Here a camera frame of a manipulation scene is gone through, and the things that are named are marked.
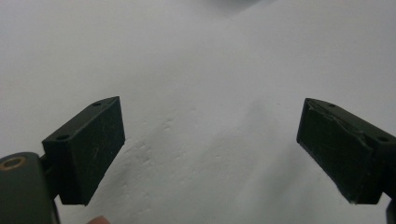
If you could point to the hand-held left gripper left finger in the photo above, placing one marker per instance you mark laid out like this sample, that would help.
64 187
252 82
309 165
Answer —
85 149

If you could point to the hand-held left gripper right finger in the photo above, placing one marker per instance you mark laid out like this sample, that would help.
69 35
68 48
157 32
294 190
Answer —
342 149

